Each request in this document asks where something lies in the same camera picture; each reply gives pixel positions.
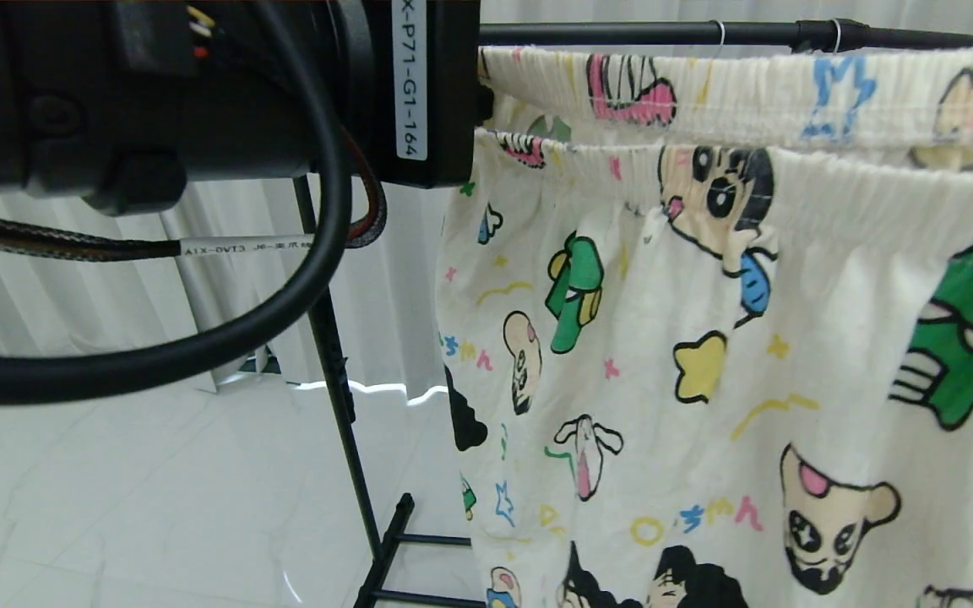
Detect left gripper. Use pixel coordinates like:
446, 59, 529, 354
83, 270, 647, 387
0, 0, 481, 217

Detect cream printed garment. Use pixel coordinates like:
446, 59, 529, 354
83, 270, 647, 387
434, 44, 973, 608

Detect black clothes rack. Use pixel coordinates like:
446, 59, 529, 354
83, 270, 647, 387
292, 19, 973, 608

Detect white curtain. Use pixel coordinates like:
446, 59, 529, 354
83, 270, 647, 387
0, 0, 973, 398

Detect black cable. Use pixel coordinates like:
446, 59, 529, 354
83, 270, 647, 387
0, 0, 354, 406

